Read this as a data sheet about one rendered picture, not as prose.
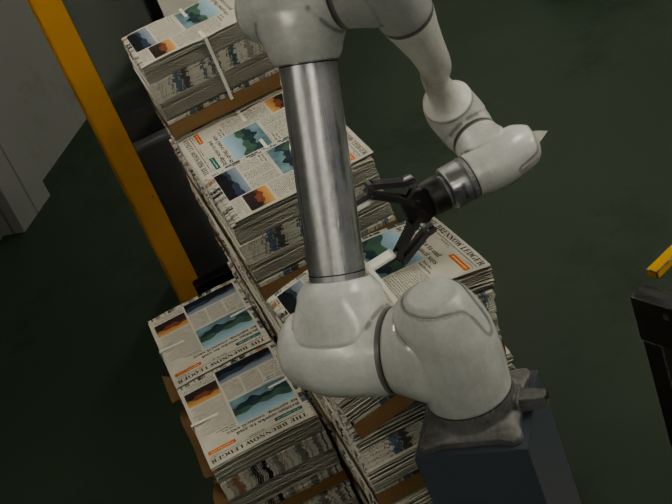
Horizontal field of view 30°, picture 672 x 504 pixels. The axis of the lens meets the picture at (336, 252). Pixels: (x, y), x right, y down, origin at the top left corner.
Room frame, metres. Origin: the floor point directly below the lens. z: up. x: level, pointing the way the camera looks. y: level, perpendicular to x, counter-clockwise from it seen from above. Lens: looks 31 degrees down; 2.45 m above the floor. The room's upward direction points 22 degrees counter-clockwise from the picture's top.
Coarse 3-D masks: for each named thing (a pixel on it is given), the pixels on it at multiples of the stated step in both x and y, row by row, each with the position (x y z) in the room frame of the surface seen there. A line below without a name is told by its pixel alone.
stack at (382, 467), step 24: (240, 264) 2.82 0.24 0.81; (264, 312) 2.79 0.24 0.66; (336, 408) 2.08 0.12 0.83; (408, 408) 2.00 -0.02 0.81; (384, 432) 2.00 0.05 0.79; (408, 432) 2.01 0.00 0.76; (360, 456) 1.99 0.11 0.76; (384, 456) 2.00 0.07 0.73; (408, 456) 2.00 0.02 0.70; (360, 480) 2.23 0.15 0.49; (384, 480) 1.99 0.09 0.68
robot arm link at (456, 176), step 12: (444, 168) 2.15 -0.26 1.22; (456, 168) 2.13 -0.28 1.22; (468, 168) 2.12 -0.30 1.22; (444, 180) 2.13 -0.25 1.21; (456, 180) 2.11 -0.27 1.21; (468, 180) 2.11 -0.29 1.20; (456, 192) 2.10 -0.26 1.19; (468, 192) 2.10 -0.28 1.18; (480, 192) 2.11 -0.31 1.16; (456, 204) 2.11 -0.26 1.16
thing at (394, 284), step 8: (368, 248) 2.22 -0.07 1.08; (368, 256) 2.19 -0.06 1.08; (376, 256) 2.18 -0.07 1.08; (376, 272) 2.12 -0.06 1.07; (384, 272) 2.11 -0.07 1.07; (392, 272) 2.10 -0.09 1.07; (384, 280) 2.08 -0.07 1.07; (392, 280) 2.07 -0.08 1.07; (392, 288) 2.05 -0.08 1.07; (400, 288) 2.04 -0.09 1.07; (392, 304) 2.00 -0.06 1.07
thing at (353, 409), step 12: (300, 276) 2.23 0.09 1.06; (288, 288) 2.22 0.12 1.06; (300, 288) 2.19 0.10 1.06; (276, 300) 2.20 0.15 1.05; (288, 300) 2.18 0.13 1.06; (276, 312) 2.16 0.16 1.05; (288, 312) 2.14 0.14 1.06; (384, 396) 1.96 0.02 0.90; (348, 408) 1.95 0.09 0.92; (360, 408) 1.95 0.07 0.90; (372, 408) 1.96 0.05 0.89; (348, 420) 1.95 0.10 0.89
